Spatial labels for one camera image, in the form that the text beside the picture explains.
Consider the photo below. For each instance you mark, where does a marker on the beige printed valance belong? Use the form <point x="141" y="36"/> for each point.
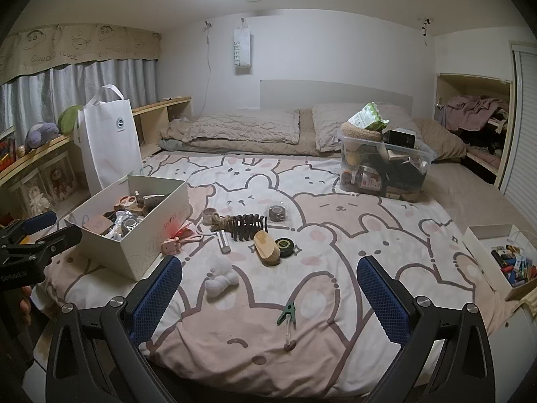
<point x="84" y="44"/>

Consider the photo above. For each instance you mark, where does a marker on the wooden bedside shelf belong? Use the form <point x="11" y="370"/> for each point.
<point x="155" y="121"/>

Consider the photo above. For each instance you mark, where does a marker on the brown cushion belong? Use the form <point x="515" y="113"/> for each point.
<point x="444" y="138"/>

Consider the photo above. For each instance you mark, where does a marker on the wooden brush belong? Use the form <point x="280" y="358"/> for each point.
<point x="266" y="249"/>

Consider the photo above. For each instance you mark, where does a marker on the grey curtain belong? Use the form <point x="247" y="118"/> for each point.
<point x="42" y="92"/>

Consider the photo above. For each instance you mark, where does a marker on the green clothespin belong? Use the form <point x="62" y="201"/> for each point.
<point x="287" y="312"/>

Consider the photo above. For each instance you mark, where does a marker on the person's left hand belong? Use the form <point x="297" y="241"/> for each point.
<point x="25" y="304"/>

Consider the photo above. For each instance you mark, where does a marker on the beige tape roll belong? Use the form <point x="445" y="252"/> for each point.
<point x="208" y="215"/>

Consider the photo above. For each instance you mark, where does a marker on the purple plush toy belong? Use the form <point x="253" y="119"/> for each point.
<point x="40" y="134"/>

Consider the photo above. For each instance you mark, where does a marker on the black round tin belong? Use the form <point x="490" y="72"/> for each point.
<point x="285" y="246"/>

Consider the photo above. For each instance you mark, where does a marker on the black wall hook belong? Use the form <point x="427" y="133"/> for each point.
<point x="425" y="25"/>

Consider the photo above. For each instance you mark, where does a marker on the hanging white paper bag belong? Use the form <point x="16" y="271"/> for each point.
<point x="242" y="50"/>

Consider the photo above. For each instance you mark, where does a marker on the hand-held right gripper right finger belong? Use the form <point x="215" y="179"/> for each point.
<point x="384" y="302"/>

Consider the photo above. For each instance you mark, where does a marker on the dark olive pouch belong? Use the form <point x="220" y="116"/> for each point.
<point x="153" y="200"/>

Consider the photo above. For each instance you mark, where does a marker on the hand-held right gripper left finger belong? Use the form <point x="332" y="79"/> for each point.
<point x="157" y="302"/>

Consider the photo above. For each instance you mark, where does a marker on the pile of clothes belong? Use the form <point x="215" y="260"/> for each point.
<point x="474" y="111"/>

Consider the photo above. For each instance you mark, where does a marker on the clear plastic storage bin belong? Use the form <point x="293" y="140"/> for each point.
<point x="386" y="172"/>

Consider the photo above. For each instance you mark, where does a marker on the small white open box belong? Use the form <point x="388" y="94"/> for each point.
<point x="482" y="247"/>

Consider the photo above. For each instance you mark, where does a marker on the white plush bow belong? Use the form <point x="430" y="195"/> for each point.
<point x="220" y="279"/>

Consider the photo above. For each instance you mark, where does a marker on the clear plastic tube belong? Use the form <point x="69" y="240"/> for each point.
<point x="287" y="329"/>

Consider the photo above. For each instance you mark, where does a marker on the white shutter door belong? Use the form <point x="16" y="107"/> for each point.
<point x="524" y="134"/>

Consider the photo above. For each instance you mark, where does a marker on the green plush toy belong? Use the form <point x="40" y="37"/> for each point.
<point x="69" y="117"/>

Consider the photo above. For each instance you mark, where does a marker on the red packet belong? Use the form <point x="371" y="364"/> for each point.
<point x="181" y="231"/>

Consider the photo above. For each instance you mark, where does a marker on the black hair claw clip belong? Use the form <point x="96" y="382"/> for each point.
<point x="249" y="226"/>

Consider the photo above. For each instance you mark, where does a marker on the folded beige quilt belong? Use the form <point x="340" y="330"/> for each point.
<point x="235" y="145"/>

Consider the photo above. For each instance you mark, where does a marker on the white headboard panel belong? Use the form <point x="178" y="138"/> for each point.
<point x="314" y="92"/>

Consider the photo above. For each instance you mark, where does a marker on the white shoe box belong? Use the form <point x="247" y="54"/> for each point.
<point x="138" y="239"/>

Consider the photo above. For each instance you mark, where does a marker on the small brown cardboard box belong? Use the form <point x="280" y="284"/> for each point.
<point x="98" y="222"/>

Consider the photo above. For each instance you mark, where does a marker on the black box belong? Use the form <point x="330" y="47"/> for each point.
<point x="400" y="137"/>

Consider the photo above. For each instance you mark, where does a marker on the teddy bear in clear case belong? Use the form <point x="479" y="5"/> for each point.
<point x="35" y="197"/>
<point x="58" y="182"/>

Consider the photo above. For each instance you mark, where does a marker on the bear printed blanket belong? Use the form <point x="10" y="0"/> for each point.
<point x="335" y="239"/>

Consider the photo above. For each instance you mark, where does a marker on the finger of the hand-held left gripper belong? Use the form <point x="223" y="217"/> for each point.
<point x="63" y="237"/>
<point x="40" y="221"/>

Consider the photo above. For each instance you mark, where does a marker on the tan plush slipper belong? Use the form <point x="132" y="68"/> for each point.
<point x="360" y="133"/>

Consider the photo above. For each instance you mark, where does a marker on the green snack bag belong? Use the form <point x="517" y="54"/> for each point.
<point x="369" y="117"/>

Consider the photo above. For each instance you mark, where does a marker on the wooden closet niche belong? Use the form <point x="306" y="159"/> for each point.
<point x="474" y="84"/>

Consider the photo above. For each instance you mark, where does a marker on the white tote bag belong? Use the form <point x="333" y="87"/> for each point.
<point x="109" y="142"/>

